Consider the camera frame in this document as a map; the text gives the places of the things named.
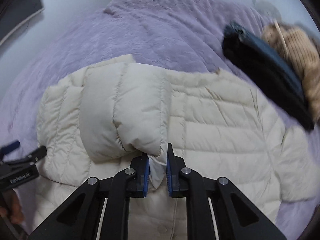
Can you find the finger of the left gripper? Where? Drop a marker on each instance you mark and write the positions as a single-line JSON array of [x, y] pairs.
[[9, 148], [32, 157]]

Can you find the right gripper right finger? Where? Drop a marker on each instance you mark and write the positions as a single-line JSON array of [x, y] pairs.
[[177, 187]]

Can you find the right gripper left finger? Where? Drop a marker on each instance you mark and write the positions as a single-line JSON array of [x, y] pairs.
[[139, 185]]

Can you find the beige quilted down jacket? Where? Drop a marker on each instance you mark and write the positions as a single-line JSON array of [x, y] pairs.
[[95, 120]]

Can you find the person left hand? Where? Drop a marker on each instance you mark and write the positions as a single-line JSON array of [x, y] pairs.
[[17, 216]]

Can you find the folded black garment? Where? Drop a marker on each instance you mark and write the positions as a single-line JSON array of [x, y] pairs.
[[296, 108]]

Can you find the purple embossed bed blanket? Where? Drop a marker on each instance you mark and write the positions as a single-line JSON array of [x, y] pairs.
[[184, 35]]

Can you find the folded blue jeans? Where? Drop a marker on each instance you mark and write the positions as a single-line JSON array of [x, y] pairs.
[[259, 61]]

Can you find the striped beige garment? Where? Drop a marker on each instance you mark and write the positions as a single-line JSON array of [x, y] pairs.
[[302, 53]]

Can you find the wall mounted curved monitor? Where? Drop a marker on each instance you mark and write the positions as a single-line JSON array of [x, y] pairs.
[[16, 14]]

